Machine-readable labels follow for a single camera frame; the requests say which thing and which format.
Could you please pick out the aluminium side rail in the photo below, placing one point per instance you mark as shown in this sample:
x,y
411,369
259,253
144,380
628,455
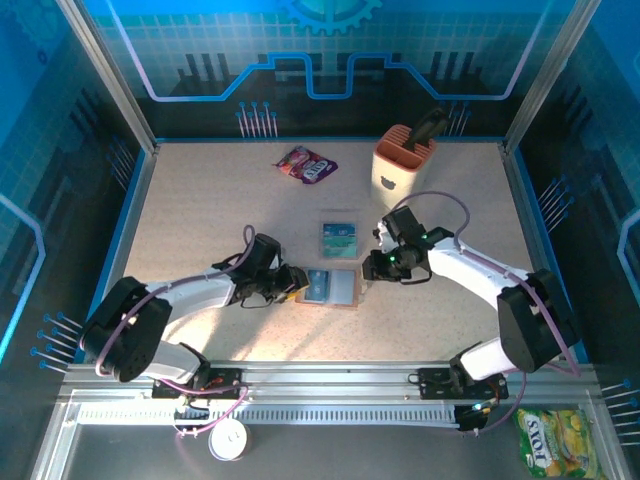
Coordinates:
x,y
130,225
531,225

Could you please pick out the clear plastic tray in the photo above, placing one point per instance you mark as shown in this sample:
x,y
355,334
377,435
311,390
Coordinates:
x,y
340,216

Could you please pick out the green yellow candy bag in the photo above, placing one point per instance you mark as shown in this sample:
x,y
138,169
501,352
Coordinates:
x,y
555,440

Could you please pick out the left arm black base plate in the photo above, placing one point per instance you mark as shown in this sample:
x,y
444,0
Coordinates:
x,y
225,380

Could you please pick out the aluminium frame post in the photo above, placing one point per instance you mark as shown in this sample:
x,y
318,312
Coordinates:
x,y
547,75
114,80

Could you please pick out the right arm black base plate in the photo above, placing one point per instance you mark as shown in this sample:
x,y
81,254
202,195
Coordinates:
x,y
435,385

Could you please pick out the tan leather card holder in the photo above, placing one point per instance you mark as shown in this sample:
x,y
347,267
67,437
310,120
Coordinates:
x,y
345,290

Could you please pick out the aluminium front rail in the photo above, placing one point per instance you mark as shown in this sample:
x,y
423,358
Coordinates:
x,y
325,382

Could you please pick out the black control box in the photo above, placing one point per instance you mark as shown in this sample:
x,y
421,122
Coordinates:
x,y
470,422

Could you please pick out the cream knife block orange top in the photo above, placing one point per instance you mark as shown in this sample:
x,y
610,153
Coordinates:
x,y
395,180

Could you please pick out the purple candy bag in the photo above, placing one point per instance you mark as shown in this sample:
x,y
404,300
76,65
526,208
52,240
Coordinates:
x,y
307,167

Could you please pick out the teal credit card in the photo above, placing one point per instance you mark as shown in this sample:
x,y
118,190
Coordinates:
x,y
342,248

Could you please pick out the white round cap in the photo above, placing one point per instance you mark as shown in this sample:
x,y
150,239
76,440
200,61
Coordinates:
x,y
227,440

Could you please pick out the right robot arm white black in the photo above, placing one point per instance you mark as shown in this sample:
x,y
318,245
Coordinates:
x,y
470,270

